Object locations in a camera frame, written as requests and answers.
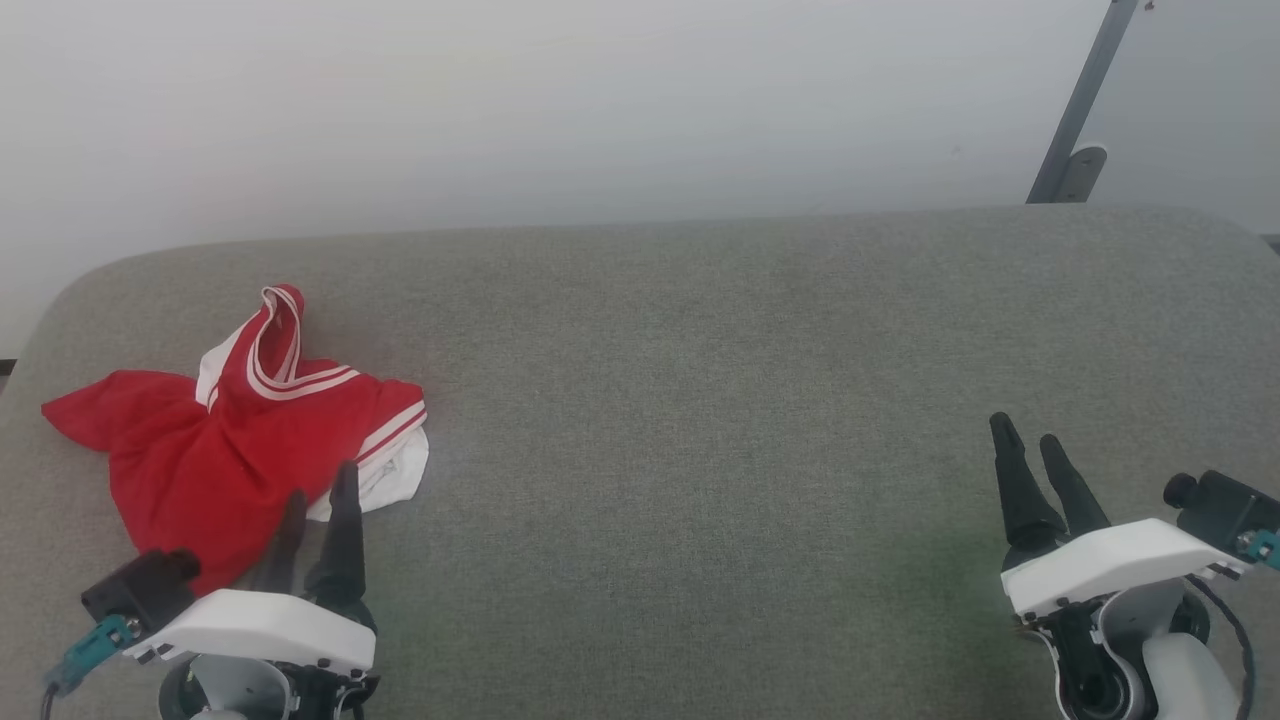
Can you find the grey slanted metal bar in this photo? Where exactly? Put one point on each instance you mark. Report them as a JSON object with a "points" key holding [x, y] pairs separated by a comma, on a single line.
{"points": [[1085, 90]]}

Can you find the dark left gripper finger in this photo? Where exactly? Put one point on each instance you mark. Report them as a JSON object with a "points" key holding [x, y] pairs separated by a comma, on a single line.
{"points": [[343, 540], [285, 550]]}

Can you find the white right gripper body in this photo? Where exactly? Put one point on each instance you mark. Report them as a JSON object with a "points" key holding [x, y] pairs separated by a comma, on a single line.
{"points": [[1110, 565]]}

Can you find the teal right camera connector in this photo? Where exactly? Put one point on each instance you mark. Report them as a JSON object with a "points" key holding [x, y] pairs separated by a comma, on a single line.
{"points": [[1265, 548]]}

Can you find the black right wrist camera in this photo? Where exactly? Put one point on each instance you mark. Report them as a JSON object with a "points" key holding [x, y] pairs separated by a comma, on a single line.
{"points": [[1220, 510]]}

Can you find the teal left camera connector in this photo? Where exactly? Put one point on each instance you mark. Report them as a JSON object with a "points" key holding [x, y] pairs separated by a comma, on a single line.
{"points": [[95, 645]]}

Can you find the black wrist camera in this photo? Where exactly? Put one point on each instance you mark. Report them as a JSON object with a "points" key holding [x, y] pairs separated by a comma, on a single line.
{"points": [[1220, 510], [145, 590]]}

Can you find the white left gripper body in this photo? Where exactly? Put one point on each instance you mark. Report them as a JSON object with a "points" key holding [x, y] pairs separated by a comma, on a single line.
{"points": [[260, 625]]}

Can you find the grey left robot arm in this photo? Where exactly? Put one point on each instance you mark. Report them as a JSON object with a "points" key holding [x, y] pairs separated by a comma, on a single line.
{"points": [[235, 692]]}

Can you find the grey fabric sofa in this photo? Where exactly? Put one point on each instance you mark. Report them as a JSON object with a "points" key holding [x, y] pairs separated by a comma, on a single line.
{"points": [[700, 400]]}

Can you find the teal camera connector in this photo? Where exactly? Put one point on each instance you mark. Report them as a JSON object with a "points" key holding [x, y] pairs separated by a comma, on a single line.
{"points": [[1265, 548], [95, 645]]}

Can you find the grey metal bar bracket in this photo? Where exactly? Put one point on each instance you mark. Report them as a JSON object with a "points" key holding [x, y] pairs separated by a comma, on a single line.
{"points": [[1083, 170]]}

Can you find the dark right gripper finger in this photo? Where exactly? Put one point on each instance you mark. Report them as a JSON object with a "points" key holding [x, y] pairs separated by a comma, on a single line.
{"points": [[1025, 500], [1078, 495]]}

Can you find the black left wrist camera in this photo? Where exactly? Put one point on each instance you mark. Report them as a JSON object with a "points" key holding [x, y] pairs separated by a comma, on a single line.
{"points": [[145, 590]]}

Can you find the red shirt with white trim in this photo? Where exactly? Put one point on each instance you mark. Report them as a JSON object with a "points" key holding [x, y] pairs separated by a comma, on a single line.
{"points": [[200, 450]]}

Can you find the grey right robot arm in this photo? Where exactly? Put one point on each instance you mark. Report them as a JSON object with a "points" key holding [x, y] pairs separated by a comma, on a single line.
{"points": [[1180, 670]]}

